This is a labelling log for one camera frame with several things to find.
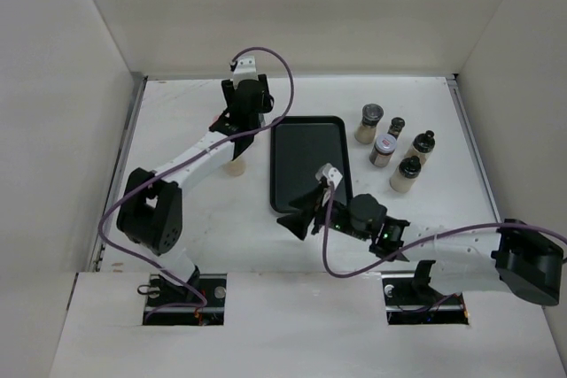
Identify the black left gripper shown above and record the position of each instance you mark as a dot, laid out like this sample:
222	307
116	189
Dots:
230	91

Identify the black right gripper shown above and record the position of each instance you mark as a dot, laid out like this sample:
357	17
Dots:
299	222

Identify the yellow lid spice jar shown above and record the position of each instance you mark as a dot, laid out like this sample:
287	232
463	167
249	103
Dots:
235	167

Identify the spice jar dark round lid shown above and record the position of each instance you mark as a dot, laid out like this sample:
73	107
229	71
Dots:
371	114

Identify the black cap white powder bottle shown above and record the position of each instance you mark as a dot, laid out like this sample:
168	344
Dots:
406	174

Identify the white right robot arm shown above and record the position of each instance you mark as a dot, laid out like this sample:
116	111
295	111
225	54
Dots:
513	257

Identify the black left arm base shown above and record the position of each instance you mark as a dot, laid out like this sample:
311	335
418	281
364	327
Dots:
166	304

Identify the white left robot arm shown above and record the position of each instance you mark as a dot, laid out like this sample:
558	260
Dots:
153	217

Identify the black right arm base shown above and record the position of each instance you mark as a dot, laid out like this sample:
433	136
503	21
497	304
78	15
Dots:
410	300

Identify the black plastic tray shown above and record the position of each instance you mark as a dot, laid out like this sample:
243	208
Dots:
299	147

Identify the spice jar white red lid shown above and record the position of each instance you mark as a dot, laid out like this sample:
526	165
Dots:
383	148

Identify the small dark pepper bottle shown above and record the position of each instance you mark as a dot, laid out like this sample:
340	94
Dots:
396	126

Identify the black knob cap bottle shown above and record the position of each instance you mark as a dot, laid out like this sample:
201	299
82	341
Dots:
422	146

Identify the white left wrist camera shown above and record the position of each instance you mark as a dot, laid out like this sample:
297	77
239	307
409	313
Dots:
243	68

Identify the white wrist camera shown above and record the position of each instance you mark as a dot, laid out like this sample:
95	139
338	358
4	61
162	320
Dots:
243	68
330	174

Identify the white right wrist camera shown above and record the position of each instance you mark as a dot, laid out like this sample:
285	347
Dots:
330	174

